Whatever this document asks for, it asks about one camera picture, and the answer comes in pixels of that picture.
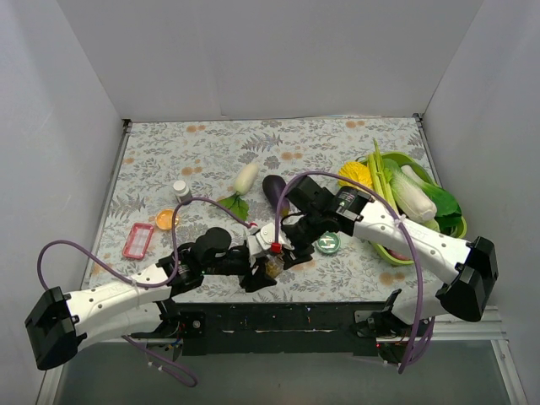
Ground amber pill bottle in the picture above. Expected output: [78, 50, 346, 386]
[265, 256, 284, 279]

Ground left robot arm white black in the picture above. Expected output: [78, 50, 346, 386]
[24, 224, 288, 370]

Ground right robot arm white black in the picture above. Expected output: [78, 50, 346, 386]
[281, 172, 499, 336]

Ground green round pill box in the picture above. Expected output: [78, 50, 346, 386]
[315, 232, 341, 255]

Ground purple eggplant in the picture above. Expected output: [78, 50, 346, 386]
[262, 175, 289, 216]

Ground white radish with leaves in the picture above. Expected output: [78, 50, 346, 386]
[218, 163, 259, 221]

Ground green vegetable basket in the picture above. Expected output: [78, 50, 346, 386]
[371, 152, 467, 267]

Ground orange round pill box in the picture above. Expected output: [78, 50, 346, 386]
[155, 208, 180, 230]

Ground white blue pill bottle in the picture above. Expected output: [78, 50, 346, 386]
[172, 180, 192, 203]

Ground celery stalks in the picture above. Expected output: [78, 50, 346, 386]
[367, 139, 397, 211]

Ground pink rectangular pill box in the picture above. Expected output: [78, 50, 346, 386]
[121, 223, 154, 260]

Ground floral table mat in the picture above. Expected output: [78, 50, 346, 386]
[83, 117, 429, 303]

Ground napa cabbage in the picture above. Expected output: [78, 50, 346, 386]
[386, 166, 436, 224]

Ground green bok choy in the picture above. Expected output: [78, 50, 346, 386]
[420, 181, 462, 230]

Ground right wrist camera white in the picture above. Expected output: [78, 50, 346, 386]
[270, 235, 294, 255]

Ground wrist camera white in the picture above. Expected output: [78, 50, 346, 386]
[246, 223, 275, 257]
[270, 235, 294, 255]

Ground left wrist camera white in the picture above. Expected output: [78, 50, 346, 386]
[246, 223, 275, 257]

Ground black front rail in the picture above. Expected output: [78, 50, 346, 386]
[135, 300, 411, 356]

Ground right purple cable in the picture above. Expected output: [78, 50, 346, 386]
[272, 170, 435, 375]

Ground purple cable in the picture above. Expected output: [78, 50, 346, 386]
[272, 170, 435, 375]
[36, 196, 258, 388]

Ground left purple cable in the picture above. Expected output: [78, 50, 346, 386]
[36, 196, 258, 388]

